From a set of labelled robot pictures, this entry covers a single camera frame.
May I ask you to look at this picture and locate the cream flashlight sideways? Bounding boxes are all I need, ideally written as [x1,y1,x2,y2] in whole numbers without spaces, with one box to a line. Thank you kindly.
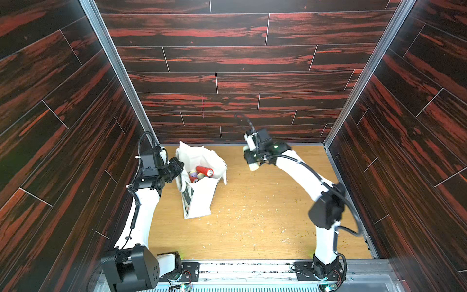
[243,133,260,172]

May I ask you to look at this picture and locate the red flashlight front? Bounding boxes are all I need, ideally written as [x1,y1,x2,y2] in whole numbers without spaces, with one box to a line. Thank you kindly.
[189,170,199,183]

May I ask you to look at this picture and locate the red flashlight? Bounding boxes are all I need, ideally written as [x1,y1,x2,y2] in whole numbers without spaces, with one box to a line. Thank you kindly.
[189,170,199,183]
[195,165,214,178]

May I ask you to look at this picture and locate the white printed tote bag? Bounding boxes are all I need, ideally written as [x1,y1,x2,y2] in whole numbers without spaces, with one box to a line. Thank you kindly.
[176,141,227,219]

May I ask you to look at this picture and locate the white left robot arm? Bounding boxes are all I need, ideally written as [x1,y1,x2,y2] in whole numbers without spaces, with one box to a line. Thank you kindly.
[101,157,184,292]

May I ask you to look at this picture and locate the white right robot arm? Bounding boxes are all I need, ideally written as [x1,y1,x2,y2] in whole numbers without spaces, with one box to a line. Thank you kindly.
[243,145,363,282]

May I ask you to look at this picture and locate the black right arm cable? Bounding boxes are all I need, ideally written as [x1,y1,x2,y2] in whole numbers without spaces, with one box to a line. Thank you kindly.
[233,112,364,282]

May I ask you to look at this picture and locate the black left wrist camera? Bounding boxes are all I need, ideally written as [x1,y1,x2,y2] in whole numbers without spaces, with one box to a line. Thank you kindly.
[140,147,166,169]

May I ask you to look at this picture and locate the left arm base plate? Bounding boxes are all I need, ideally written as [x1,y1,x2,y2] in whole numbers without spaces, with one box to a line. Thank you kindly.
[159,262,201,284]

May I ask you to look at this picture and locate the aluminium front rail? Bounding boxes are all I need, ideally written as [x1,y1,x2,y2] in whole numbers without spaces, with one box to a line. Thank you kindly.
[154,259,405,292]

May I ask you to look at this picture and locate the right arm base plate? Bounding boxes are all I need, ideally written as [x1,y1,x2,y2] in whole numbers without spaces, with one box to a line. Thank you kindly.
[290,261,347,282]

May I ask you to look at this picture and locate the aluminium corner post left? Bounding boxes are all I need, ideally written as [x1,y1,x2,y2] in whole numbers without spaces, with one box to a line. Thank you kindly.
[79,0,159,143]

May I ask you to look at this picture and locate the aluminium corner post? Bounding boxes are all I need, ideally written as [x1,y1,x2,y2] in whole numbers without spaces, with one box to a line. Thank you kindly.
[79,0,159,143]
[323,0,416,151]

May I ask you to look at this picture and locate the aluminium corner post right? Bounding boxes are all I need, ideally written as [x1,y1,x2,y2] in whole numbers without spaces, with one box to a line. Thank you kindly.
[323,0,416,151]

